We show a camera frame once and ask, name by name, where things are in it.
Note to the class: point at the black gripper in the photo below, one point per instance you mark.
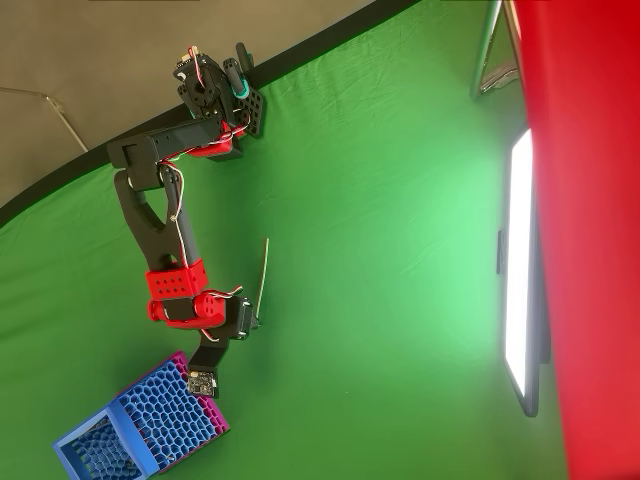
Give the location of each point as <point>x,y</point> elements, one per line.
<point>244,318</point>

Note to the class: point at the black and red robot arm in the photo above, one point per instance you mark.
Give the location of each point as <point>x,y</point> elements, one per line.
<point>150,225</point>

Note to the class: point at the blue mesh basket magenta base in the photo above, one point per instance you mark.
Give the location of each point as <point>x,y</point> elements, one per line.
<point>160,415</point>

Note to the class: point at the green cloth with black trim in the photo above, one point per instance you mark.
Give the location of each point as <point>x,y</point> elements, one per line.
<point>360,250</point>

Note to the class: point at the white LED light panel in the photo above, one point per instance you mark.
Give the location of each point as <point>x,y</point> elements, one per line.
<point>520,260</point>

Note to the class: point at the thin metal rod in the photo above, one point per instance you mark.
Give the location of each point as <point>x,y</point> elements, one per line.
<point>67,123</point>

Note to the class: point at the red fabric panel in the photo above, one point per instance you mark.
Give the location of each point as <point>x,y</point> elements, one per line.
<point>590,250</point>

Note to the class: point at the chrome tube stand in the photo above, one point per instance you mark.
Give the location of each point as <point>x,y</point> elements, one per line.
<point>483,55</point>

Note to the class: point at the wrist camera board black mount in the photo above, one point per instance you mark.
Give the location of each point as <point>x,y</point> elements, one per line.
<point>202,382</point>

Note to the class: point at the black perforated arm base plate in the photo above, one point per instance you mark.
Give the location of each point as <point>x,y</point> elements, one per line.
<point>254,110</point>

